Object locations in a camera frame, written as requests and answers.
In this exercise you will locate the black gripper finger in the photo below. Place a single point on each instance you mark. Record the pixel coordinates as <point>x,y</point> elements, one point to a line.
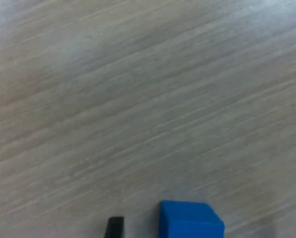
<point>115,228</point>

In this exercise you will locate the blue cube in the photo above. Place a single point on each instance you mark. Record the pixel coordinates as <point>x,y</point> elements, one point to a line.
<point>190,220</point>

